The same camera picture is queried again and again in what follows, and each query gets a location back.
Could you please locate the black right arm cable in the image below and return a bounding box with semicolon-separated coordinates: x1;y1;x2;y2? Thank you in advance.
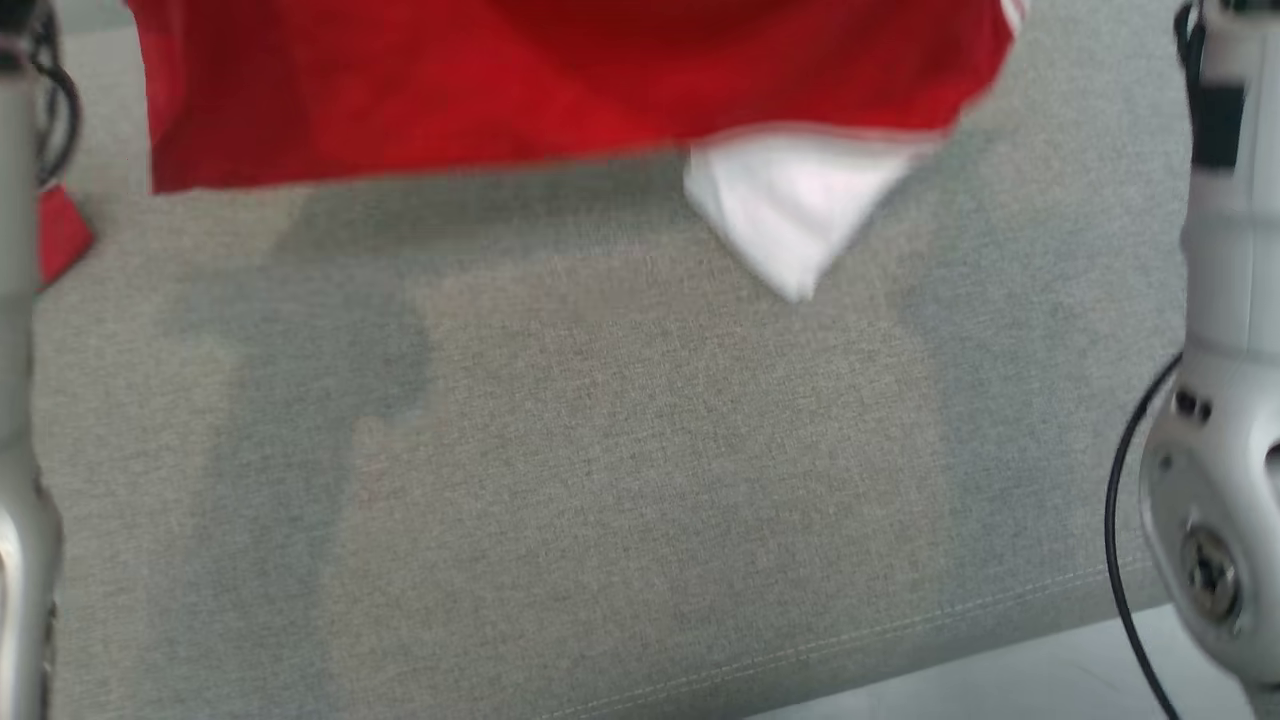
1104;353;1187;720

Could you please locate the red shirt with white stripe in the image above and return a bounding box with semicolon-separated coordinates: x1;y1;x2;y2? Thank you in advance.
38;184;97;292

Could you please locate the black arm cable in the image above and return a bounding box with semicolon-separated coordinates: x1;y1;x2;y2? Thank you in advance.
1104;353;1187;720
28;8;83;191

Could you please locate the red shirt with white trim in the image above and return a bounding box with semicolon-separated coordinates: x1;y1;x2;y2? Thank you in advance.
125;0;1032;304

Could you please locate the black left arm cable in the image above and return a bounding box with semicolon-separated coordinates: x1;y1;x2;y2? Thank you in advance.
28;8;83;191

